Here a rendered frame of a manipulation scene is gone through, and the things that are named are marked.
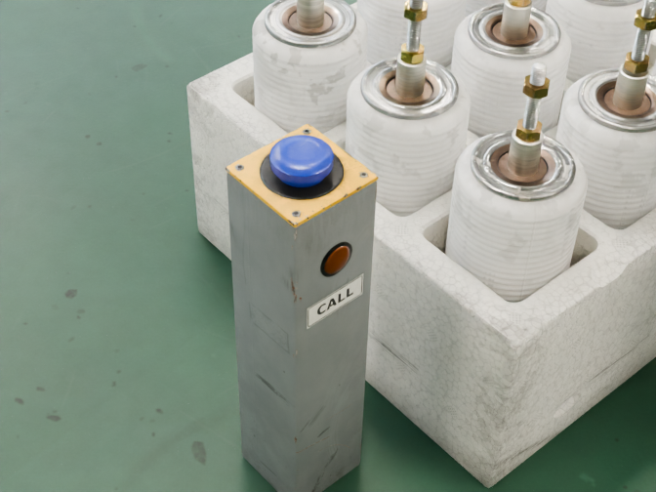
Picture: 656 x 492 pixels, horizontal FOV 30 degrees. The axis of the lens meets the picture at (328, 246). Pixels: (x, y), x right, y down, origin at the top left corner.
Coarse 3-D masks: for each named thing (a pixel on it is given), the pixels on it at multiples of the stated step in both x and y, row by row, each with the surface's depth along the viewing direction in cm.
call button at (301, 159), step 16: (288, 144) 77; (304, 144) 77; (320, 144) 77; (272, 160) 76; (288, 160) 76; (304, 160) 76; (320, 160) 76; (288, 176) 76; (304, 176) 76; (320, 176) 76
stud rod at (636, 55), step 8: (648, 0) 87; (648, 8) 87; (648, 16) 88; (640, 32) 89; (648, 32) 89; (640, 40) 89; (648, 40) 90; (640, 48) 90; (632, 56) 91; (640, 56) 90; (632, 72) 91
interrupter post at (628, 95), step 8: (624, 72) 91; (648, 72) 92; (624, 80) 92; (632, 80) 91; (640, 80) 91; (616, 88) 93; (624, 88) 92; (632, 88) 92; (640, 88) 92; (616, 96) 93; (624, 96) 92; (632, 96) 92; (640, 96) 92; (616, 104) 93; (624, 104) 93; (632, 104) 93; (640, 104) 93
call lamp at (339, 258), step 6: (342, 246) 79; (336, 252) 79; (342, 252) 79; (348, 252) 80; (330, 258) 79; (336, 258) 79; (342, 258) 79; (348, 258) 80; (330, 264) 79; (336, 264) 79; (342, 264) 80; (330, 270) 79; (336, 270) 80
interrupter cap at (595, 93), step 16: (592, 80) 95; (608, 80) 95; (592, 96) 94; (608, 96) 94; (592, 112) 92; (608, 112) 92; (624, 112) 93; (640, 112) 93; (624, 128) 91; (640, 128) 91
